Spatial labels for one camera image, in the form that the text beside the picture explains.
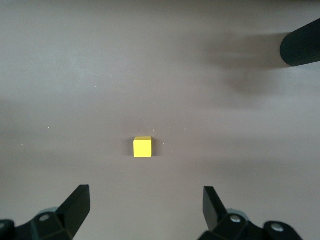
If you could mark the black ribbed round-ended pole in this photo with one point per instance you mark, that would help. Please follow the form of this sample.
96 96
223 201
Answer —
302 45

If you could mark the yellow cube block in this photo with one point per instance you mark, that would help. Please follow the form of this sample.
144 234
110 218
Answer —
142 148

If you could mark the brown table cover sheet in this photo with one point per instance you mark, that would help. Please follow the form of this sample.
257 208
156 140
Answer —
100 75

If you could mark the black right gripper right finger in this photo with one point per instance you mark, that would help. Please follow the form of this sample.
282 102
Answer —
215 215

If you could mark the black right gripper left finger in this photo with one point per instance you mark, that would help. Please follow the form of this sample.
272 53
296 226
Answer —
72 212

